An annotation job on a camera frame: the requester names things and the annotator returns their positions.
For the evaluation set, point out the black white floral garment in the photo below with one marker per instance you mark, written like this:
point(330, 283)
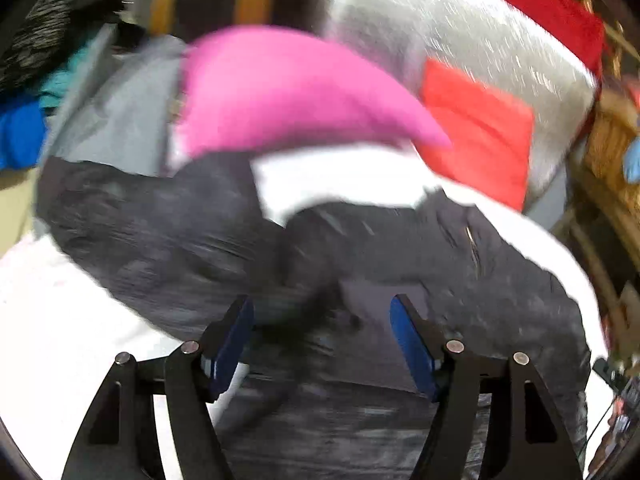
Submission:
point(45, 30)

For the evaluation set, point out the wicker basket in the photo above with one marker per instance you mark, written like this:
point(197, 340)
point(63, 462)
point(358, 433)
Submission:
point(607, 145)

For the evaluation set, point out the red pillow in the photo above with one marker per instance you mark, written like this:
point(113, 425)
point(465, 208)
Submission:
point(475, 135)

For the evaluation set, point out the blue garment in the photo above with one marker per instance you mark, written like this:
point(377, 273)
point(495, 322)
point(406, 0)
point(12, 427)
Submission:
point(20, 135)

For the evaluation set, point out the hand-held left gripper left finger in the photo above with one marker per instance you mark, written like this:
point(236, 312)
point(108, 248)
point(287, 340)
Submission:
point(232, 345)

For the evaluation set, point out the teal garment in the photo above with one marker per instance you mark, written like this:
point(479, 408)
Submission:
point(65, 80)

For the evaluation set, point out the light blue cloth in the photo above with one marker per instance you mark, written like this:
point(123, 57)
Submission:
point(632, 160)

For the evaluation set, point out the black padded jacket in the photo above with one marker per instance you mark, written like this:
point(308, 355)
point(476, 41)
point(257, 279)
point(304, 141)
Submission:
point(150, 240)

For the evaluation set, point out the red cloth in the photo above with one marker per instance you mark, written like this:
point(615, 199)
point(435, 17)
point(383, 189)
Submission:
point(550, 10)

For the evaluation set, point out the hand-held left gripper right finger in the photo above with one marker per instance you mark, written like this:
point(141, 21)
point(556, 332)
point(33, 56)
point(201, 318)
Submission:
point(412, 345)

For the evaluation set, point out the silver insulation panel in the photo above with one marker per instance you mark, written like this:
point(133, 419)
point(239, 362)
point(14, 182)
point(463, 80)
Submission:
point(475, 25)

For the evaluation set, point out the wooden cabinet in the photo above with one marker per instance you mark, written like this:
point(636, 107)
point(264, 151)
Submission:
point(165, 5)

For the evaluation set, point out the pink pillow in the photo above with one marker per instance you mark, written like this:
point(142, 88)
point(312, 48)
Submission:
point(280, 90)

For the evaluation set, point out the grey garment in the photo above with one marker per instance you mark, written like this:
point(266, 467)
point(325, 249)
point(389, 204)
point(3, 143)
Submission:
point(115, 120)

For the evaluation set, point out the white blanket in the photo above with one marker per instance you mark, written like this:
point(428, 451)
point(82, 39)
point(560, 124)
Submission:
point(50, 335)

